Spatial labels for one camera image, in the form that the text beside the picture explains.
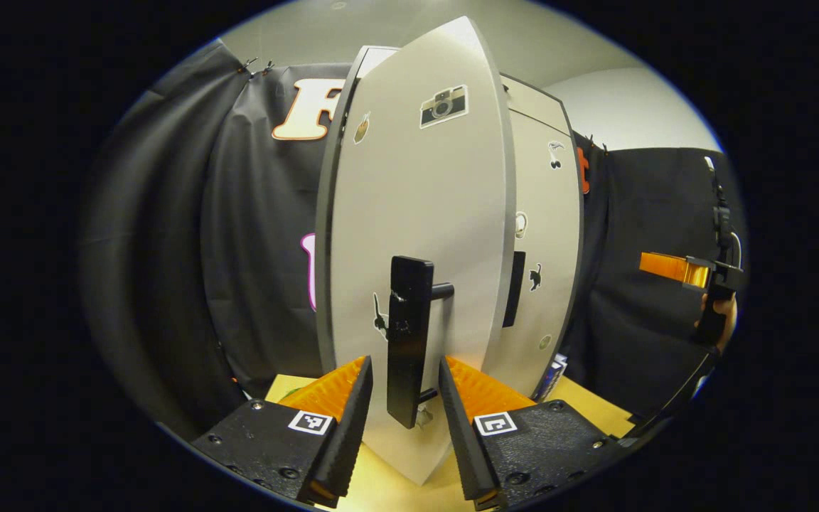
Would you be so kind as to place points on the white shoe cabinet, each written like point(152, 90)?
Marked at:
point(377, 58)

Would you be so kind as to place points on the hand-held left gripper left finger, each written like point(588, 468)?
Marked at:
point(349, 434)

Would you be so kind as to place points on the white cabinet door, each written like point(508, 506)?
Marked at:
point(548, 213)
point(416, 199)

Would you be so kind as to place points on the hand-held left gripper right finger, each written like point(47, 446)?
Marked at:
point(463, 434)

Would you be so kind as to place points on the black backdrop cloth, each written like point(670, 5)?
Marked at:
point(239, 235)
point(637, 341)

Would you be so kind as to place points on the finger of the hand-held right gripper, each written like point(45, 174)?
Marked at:
point(665, 267)

